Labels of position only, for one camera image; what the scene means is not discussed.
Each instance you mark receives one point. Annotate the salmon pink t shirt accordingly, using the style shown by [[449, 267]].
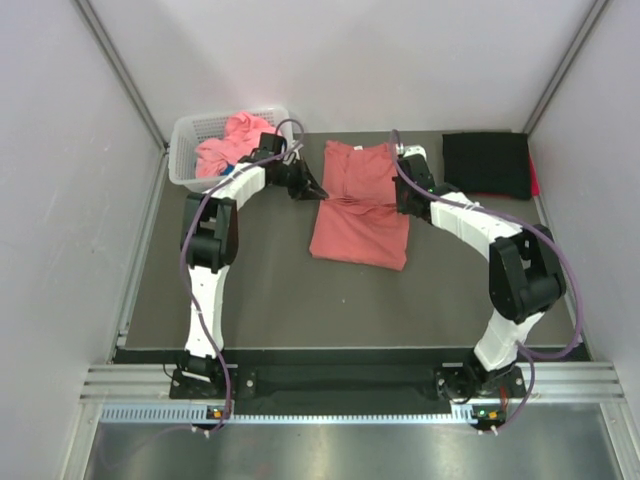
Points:
[[358, 222]]

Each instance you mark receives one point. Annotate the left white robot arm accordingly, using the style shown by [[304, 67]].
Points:
[[210, 244]]

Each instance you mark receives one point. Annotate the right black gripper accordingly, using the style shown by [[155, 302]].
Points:
[[401, 207]]

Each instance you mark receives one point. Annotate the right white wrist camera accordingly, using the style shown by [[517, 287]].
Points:
[[413, 150]]

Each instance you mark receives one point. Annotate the white plastic basket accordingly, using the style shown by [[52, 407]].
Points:
[[190, 131]]

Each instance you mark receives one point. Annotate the folded red t shirt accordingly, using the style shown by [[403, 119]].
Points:
[[535, 188]]

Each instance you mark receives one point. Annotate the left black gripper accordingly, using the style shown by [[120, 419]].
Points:
[[305, 187]]

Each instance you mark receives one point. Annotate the slotted grey cable duct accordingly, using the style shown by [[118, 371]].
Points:
[[209, 415]]

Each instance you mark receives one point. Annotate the pink t shirt in basket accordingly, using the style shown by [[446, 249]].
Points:
[[240, 136]]

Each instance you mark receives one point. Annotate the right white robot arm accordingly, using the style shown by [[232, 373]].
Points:
[[525, 277]]

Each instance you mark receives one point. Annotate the folded black t shirt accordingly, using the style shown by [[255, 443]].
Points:
[[494, 163]]

